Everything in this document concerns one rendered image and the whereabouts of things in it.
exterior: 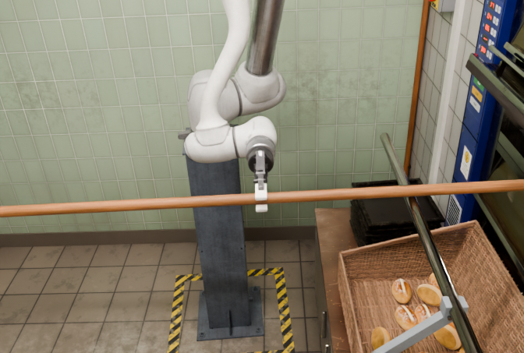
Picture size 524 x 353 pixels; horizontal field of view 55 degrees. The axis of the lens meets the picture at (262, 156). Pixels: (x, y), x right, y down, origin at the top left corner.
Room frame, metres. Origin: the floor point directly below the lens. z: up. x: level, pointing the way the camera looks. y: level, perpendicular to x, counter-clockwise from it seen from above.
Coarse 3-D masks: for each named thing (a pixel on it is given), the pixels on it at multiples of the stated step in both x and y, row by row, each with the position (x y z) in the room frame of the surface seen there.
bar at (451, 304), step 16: (384, 144) 1.37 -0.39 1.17; (400, 176) 1.18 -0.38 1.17; (416, 208) 1.03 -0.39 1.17; (416, 224) 0.97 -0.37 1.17; (432, 240) 0.90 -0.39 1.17; (432, 256) 0.85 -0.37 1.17; (448, 288) 0.75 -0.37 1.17; (448, 304) 0.71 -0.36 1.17; (464, 304) 0.71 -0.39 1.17; (432, 320) 0.72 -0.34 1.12; (448, 320) 0.71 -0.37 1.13; (464, 320) 0.67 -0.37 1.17; (400, 336) 0.73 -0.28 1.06; (416, 336) 0.71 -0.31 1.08; (464, 336) 0.63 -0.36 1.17; (384, 352) 0.71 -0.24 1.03; (480, 352) 0.59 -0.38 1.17
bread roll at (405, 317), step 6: (402, 306) 1.19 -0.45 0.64; (396, 312) 1.18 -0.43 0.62; (402, 312) 1.16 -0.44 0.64; (408, 312) 1.16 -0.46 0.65; (396, 318) 1.16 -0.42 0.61; (402, 318) 1.15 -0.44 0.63; (408, 318) 1.14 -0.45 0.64; (414, 318) 1.14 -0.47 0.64; (402, 324) 1.13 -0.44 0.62; (408, 324) 1.13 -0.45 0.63; (414, 324) 1.12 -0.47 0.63
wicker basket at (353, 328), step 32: (352, 256) 1.37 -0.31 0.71; (384, 256) 1.36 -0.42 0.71; (416, 256) 1.36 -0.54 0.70; (480, 256) 1.25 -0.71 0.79; (352, 288) 1.33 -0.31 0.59; (384, 288) 1.32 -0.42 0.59; (416, 288) 1.32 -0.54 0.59; (480, 288) 1.17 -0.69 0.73; (512, 288) 1.06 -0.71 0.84; (352, 320) 1.07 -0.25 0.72; (384, 320) 1.18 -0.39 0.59; (480, 320) 1.09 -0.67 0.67; (512, 320) 0.99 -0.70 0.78; (352, 352) 1.05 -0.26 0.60; (416, 352) 1.04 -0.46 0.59; (448, 352) 1.04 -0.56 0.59; (512, 352) 0.93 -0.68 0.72
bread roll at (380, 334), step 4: (376, 328) 1.11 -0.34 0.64; (380, 328) 1.10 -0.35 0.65; (376, 332) 1.09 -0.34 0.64; (380, 332) 1.08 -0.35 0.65; (384, 332) 1.08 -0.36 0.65; (372, 336) 1.09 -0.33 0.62; (376, 336) 1.08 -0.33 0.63; (380, 336) 1.07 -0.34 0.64; (384, 336) 1.06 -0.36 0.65; (388, 336) 1.06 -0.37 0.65; (372, 340) 1.08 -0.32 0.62; (376, 340) 1.07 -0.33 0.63; (380, 340) 1.06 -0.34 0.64; (384, 340) 1.05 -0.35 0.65; (388, 340) 1.05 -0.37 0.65; (372, 344) 1.07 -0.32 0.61; (376, 344) 1.05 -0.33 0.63; (380, 344) 1.04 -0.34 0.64; (376, 348) 1.04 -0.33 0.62
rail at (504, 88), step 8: (472, 56) 1.38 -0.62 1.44; (480, 64) 1.32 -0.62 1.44; (488, 72) 1.26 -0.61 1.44; (496, 72) 1.25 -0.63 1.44; (496, 80) 1.20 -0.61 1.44; (504, 80) 1.19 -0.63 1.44; (504, 88) 1.15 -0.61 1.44; (512, 88) 1.15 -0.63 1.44; (512, 96) 1.10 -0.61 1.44; (520, 96) 1.10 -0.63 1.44; (520, 104) 1.06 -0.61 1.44
